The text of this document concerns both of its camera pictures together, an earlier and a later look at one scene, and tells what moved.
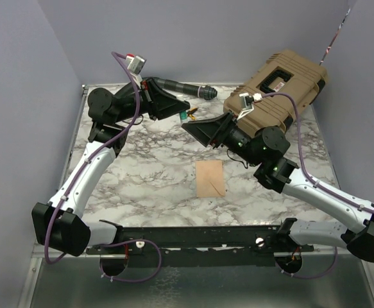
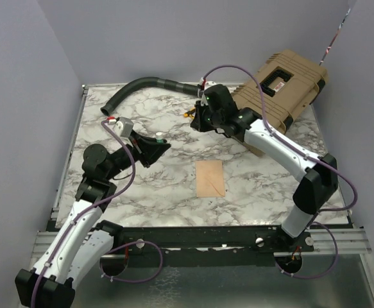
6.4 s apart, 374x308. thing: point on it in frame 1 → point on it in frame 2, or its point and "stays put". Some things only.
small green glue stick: (183, 115) → (159, 137)
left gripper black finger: (163, 103) → (151, 149)
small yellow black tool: (190, 112) stays put
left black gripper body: (144, 102) → (135, 149)
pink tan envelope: (210, 181) stays put
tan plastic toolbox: (288, 74) stays put
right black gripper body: (233, 138) → (206, 120)
